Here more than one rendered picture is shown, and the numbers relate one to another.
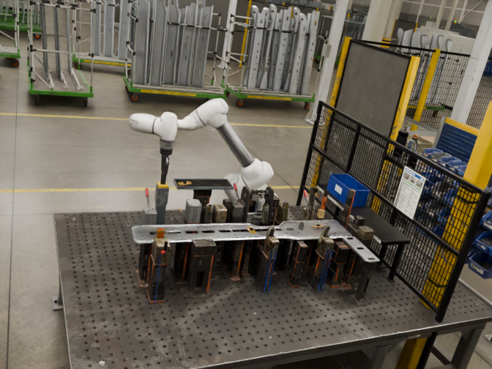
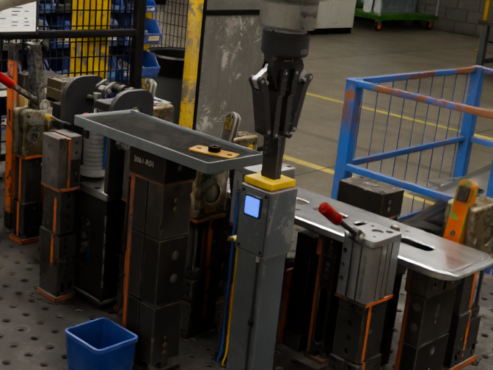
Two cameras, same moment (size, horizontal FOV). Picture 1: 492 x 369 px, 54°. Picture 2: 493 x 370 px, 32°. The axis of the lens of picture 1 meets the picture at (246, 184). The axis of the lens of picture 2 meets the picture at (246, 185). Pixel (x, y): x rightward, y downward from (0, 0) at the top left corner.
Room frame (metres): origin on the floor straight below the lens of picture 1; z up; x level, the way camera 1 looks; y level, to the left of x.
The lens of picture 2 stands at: (3.33, 1.73, 1.54)
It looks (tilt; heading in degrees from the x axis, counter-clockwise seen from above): 16 degrees down; 246
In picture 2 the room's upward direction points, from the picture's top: 6 degrees clockwise
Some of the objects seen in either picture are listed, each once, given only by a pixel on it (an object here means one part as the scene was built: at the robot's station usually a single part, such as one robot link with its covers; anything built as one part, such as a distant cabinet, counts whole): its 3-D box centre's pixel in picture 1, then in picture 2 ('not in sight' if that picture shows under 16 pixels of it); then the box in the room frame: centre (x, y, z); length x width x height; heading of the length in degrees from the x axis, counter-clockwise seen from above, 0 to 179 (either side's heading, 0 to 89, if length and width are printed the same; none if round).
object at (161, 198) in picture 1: (159, 217); (255, 308); (2.75, 0.50, 0.92); 0.08 x 0.08 x 0.44; 24
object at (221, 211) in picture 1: (216, 234); (198, 246); (2.72, 0.13, 0.89); 0.13 x 0.11 x 0.38; 24
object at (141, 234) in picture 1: (248, 231); (212, 169); (2.63, -0.06, 1.00); 1.38 x 0.22 x 0.02; 114
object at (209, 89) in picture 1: (177, 55); not in sight; (9.71, 1.76, 0.88); 1.91 x 1.00 x 1.76; 113
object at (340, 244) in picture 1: (337, 264); not in sight; (2.69, -0.65, 0.84); 0.11 x 0.10 x 0.28; 24
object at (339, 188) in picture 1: (347, 189); not in sight; (3.36, -0.74, 1.10); 0.30 x 0.17 x 0.13; 25
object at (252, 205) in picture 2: not in sight; (252, 206); (2.78, 0.52, 1.11); 0.03 x 0.01 x 0.03; 114
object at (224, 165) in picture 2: (203, 184); (165, 138); (2.85, 0.27, 1.16); 0.37 x 0.14 x 0.02; 114
